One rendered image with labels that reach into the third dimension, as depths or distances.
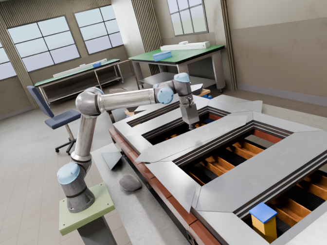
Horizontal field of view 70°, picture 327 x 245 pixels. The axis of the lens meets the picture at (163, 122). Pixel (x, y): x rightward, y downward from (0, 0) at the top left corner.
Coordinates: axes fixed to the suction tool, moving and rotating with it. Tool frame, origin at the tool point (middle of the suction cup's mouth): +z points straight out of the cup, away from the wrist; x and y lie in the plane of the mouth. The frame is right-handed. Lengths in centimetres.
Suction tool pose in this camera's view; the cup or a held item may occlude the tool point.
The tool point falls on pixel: (192, 128)
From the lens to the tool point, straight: 133.6
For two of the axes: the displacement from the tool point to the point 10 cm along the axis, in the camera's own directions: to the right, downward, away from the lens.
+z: 2.4, 8.9, 3.8
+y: -3.5, -2.9, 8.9
